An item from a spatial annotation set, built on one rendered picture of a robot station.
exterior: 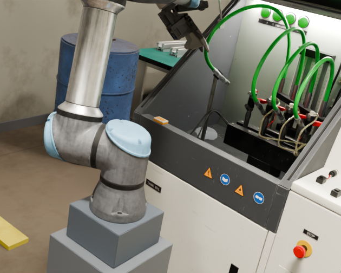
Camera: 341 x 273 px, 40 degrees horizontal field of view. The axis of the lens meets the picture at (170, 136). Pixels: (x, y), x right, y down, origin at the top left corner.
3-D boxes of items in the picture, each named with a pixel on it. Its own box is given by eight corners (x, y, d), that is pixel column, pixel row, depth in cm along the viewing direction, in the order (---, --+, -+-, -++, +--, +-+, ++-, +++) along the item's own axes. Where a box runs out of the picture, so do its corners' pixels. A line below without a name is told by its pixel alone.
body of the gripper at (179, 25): (175, 41, 169) (155, 13, 165) (193, 27, 169) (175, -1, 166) (179, 41, 161) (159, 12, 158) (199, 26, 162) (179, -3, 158)
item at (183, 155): (134, 151, 184) (140, 114, 179) (142, 149, 188) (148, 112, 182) (264, 228, 148) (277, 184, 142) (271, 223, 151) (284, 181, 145)
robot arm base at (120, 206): (118, 231, 113) (124, 195, 110) (77, 203, 121) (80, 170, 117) (157, 210, 125) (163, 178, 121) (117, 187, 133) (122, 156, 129)
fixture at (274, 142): (218, 158, 183) (227, 123, 177) (233, 154, 190) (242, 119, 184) (294, 197, 163) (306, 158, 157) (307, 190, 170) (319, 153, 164)
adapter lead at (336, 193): (336, 198, 133) (338, 192, 132) (329, 195, 135) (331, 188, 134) (355, 189, 141) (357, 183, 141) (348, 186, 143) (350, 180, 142)
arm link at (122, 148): (139, 190, 113) (148, 140, 108) (87, 177, 115) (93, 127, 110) (150, 170, 124) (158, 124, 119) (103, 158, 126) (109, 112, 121)
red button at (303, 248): (288, 255, 139) (292, 240, 137) (294, 251, 142) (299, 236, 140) (303, 264, 136) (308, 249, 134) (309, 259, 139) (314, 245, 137)
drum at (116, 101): (81, 129, 399) (92, 28, 367) (138, 151, 377) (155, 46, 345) (33, 148, 349) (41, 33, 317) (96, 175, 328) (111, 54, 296)
